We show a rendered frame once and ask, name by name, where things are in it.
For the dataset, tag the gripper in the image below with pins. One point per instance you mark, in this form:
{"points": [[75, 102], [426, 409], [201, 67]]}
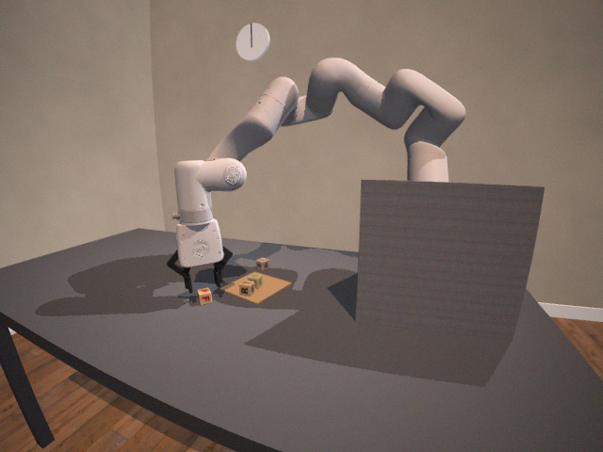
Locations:
{"points": [[201, 245]]}

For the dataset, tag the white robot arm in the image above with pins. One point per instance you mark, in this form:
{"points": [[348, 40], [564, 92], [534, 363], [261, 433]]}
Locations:
{"points": [[391, 106]]}

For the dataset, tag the orange flat mat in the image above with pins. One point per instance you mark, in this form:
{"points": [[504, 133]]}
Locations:
{"points": [[270, 287]]}

